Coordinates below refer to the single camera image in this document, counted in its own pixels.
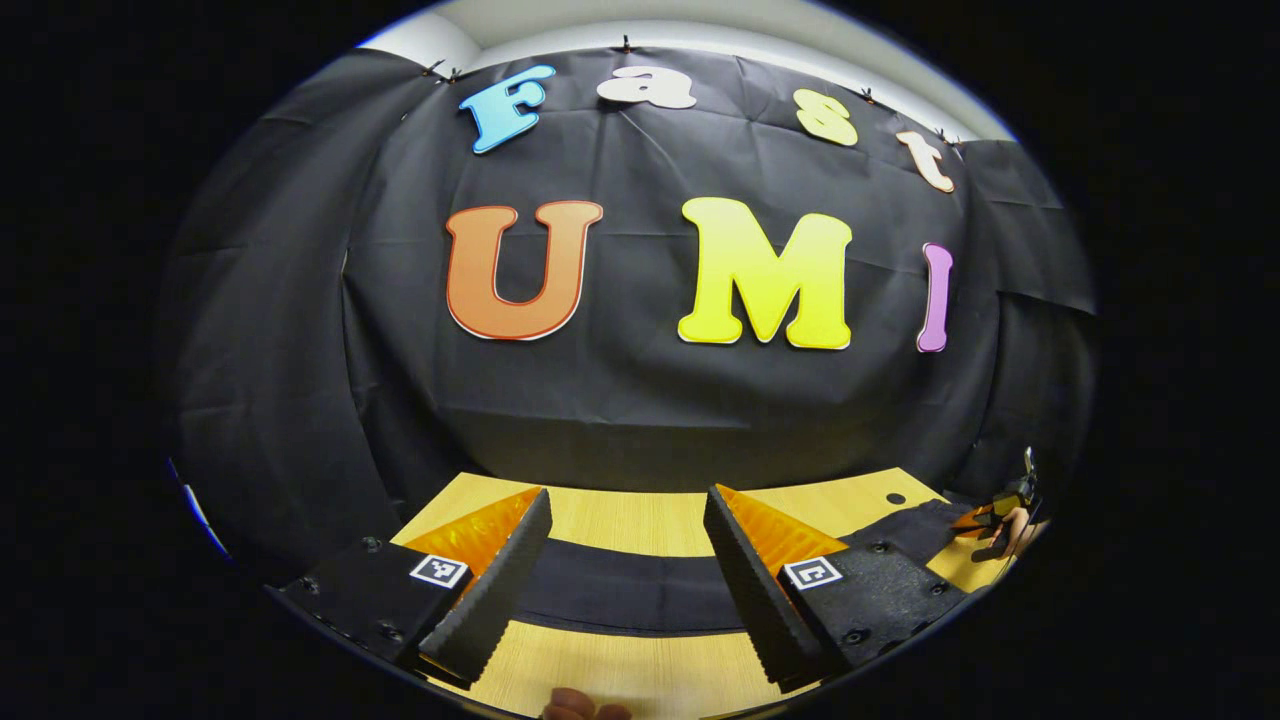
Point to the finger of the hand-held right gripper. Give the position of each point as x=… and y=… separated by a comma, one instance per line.
x=975, y=520

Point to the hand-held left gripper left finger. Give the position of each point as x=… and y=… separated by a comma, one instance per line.
x=500, y=590

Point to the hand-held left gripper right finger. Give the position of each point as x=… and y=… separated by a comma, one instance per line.
x=755, y=590

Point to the black jeans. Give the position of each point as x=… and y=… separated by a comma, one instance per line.
x=630, y=590

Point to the black backdrop cloth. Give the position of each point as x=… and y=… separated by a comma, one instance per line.
x=640, y=400

